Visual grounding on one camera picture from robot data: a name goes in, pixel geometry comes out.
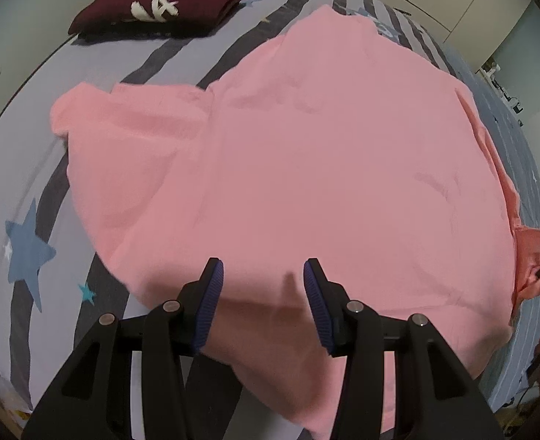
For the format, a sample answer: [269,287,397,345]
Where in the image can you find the folded maroon garment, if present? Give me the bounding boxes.
[68,0,243,38]

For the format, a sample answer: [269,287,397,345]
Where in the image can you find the items on white desk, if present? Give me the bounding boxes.
[477,57,524,126]

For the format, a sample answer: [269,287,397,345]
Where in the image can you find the pink garment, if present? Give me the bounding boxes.
[51,6,540,439]

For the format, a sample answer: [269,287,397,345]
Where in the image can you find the striped star bed sheet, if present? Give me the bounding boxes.
[0,0,540,439]

